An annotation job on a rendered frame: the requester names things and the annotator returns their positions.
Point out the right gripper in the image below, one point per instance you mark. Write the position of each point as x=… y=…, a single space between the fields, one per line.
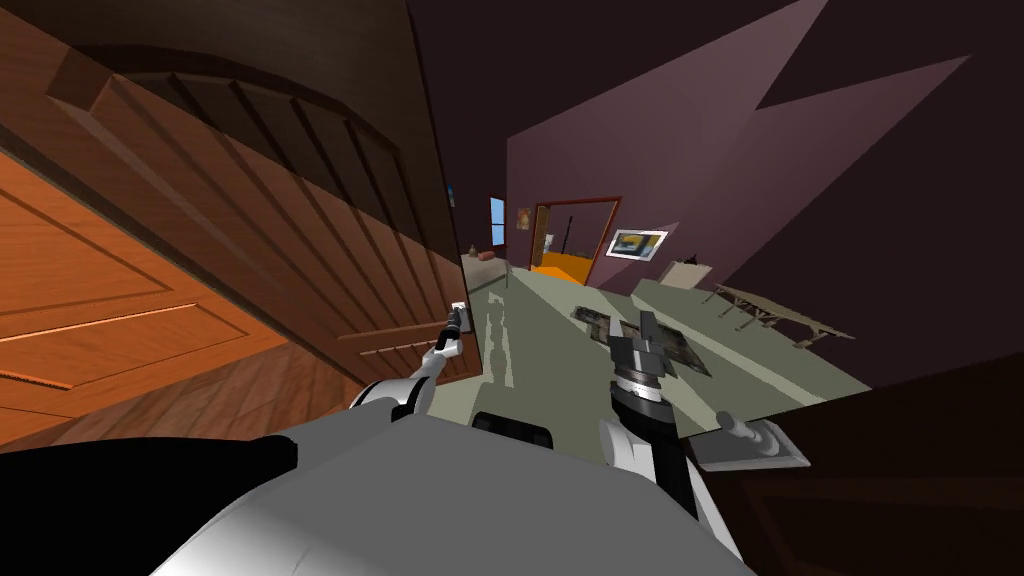
x=642 y=358

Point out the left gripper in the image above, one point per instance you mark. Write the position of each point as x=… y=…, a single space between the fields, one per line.
x=454 y=322

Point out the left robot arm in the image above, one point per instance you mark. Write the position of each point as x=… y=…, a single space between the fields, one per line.
x=394 y=397

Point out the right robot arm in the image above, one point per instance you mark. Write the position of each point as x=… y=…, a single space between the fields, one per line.
x=650 y=432

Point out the dark patterned rug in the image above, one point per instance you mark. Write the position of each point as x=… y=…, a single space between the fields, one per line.
x=688 y=348

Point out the pale side table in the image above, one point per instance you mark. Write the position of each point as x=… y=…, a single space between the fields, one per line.
x=482 y=268

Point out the pale low cabinet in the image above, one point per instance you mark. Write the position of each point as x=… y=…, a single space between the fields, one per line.
x=685 y=274

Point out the white framed picture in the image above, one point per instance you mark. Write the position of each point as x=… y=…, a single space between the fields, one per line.
x=637 y=245

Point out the blue window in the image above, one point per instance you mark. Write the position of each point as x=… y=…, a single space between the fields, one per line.
x=498 y=222

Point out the small orange picture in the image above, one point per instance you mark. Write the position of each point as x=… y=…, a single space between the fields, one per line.
x=523 y=218

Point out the long wooden table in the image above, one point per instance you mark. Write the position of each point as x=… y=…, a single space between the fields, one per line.
x=772 y=308

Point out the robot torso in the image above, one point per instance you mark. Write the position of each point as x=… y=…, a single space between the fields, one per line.
x=416 y=504

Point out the brown slatted wooden door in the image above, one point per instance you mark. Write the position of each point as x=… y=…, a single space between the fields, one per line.
x=264 y=216

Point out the dark door leaf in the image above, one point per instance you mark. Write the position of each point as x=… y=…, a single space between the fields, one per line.
x=904 y=480

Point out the orange panelled wooden door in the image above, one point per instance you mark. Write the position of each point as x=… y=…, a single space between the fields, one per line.
x=96 y=296

